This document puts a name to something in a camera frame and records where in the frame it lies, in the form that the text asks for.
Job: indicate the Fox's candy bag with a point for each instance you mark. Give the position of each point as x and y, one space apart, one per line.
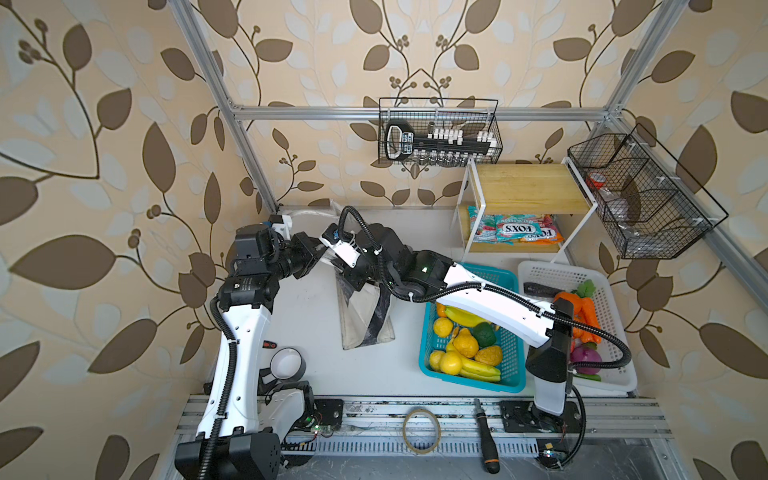
519 228

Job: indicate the white plastic basket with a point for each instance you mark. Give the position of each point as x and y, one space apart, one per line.
567 277

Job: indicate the banana lower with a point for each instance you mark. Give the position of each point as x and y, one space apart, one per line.
478 371

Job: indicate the black socket tool set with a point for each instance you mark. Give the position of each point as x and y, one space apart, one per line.
401 142

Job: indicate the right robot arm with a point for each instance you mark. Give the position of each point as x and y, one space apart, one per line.
545 327

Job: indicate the yellow lemon bottom left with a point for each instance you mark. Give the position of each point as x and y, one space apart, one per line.
449 363

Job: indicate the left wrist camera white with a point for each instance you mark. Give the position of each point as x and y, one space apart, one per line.
281 224

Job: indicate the black wire basket back wall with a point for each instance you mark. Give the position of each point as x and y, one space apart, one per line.
469 114

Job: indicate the black wire basket right wall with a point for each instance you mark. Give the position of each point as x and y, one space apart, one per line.
670 209

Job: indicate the black wire basket wall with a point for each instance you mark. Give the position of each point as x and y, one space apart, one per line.
469 114
670 209

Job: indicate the orange pumpkin toy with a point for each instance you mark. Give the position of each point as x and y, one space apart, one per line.
573 299

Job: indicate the black tape roll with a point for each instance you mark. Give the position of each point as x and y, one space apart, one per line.
287 365

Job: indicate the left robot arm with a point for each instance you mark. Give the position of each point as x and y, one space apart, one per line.
235 439

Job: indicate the orange carrot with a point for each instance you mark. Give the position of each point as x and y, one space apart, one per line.
587 314

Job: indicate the yellow textured fruit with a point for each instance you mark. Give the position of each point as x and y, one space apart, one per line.
466 345

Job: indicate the green bell pepper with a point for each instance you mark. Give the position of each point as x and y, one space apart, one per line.
485 335

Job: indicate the teal plastic basket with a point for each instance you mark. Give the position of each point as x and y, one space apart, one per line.
513 374

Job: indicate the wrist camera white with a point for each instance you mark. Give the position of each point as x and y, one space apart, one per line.
346 251
281 224

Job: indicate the clear tape roll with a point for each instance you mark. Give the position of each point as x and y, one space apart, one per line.
421 431

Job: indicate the cream canvas tote bag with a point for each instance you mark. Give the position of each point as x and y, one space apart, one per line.
364 315

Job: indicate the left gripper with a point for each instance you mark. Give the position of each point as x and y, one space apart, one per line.
301 242

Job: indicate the small yellow lemon left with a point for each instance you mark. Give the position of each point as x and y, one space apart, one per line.
443 327

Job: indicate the purple onion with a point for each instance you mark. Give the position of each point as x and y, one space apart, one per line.
585 354

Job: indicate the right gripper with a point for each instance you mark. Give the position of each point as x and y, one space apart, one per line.
350 276

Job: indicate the black handled screwdriver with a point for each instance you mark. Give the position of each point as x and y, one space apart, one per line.
488 446

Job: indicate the banana bunch upper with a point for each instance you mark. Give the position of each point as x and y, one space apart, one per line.
459 316

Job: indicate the plastic bottle red cap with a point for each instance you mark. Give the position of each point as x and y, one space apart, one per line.
611 205

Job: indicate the white wooden two-tier shelf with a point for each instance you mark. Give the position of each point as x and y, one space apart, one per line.
507 188

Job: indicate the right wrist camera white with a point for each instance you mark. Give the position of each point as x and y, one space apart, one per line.
346 251

